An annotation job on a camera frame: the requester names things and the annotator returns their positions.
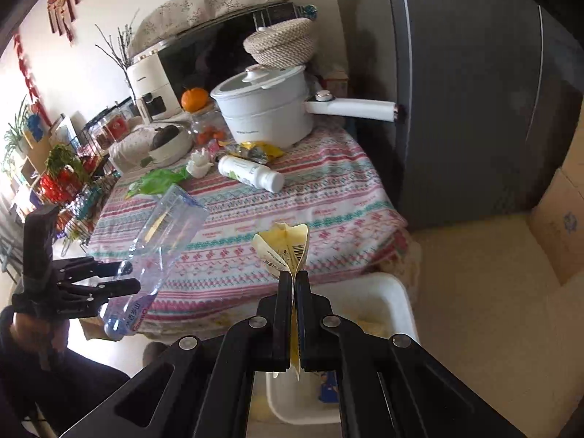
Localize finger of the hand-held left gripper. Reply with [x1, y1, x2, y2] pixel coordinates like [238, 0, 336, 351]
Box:
[59, 278, 141, 304]
[55, 258, 124, 281]

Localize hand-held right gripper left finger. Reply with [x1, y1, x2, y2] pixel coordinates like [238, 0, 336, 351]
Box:
[59, 271, 295, 438]

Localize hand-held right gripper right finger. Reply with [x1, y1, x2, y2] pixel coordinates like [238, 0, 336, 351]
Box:
[296, 270, 527, 438]

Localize blue snack bag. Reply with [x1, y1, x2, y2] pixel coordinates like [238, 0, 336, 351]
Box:
[319, 369, 342, 404]

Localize pale yellow snack packet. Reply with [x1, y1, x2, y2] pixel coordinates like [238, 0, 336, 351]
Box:
[252, 222, 311, 380]

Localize clear plastic water bottle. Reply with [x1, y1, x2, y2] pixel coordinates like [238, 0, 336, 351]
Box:
[104, 185, 210, 341]

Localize white plastic bin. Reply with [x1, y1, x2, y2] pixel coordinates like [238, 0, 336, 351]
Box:
[265, 273, 419, 425]

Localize green plastic wrapper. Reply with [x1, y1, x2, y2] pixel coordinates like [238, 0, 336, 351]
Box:
[125, 168, 190, 199]

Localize white plastic drink bottle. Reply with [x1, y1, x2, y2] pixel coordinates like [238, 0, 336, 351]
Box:
[218, 155, 285, 193]

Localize deep yellow wrapper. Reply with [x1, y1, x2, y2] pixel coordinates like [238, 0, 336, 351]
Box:
[219, 141, 287, 164]

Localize person's left forearm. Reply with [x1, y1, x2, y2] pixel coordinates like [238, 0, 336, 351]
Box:
[0, 306, 131, 438]

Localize person's left hand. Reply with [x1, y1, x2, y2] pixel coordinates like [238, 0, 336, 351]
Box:
[9, 310, 71, 370]

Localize red packets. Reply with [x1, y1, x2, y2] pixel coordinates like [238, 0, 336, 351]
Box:
[40, 171, 83, 204]

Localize green leafy vegetable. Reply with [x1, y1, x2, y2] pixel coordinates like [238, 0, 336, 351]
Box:
[46, 143, 92, 183]

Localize striped patterned tablecloth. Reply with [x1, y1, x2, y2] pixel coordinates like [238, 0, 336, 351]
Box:
[87, 125, 409, 334]

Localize green potted plant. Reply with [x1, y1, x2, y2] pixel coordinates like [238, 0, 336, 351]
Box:
[0, 96, 32, 165]

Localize white floral cloth bundle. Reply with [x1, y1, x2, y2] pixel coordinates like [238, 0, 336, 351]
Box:
[109, 128, 158, 174]

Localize white ceramic bowl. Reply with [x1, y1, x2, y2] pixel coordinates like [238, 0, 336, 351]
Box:
[148, 123, 195, 167]

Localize dark green squash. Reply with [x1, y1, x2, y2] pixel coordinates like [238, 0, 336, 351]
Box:
[150, 125, 181, 150]

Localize cream air fryer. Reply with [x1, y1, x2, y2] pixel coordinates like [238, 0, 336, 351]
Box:
[125, 52, 183, 124]

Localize orange mandarin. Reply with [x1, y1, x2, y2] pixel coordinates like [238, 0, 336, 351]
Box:
[181, 88, 209, 112]

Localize white electric cooking pot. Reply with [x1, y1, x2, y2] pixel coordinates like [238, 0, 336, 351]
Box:
[210, 65, 401, 150]

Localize dry branch bundle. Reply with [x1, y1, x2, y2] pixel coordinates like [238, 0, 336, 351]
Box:
[95, 9, 140, 71]

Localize white microwave oven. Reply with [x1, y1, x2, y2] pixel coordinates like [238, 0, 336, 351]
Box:
[132, 2, 315, 101]

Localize small red white box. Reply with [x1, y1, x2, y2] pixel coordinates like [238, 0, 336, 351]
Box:
[319, 70, 350, 96]

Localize grey refrigerator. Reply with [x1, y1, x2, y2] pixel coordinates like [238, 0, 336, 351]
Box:
[328, 0, 584, 233]

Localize cardboard box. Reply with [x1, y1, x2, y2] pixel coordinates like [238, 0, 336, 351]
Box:
[529, 146, 584, 286]

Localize floral cloth cover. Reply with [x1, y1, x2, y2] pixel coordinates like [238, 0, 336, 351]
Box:
[129, 0, 321, 55]

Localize black wire rack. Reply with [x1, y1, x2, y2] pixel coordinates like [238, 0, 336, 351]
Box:
[0, 100, 138, 256]

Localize red paper wall strip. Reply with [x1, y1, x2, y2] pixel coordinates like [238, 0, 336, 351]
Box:
[13, 30, 53, 128]

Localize woven rope basket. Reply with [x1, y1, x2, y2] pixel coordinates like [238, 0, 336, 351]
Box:
[243, 17, 316, 69]

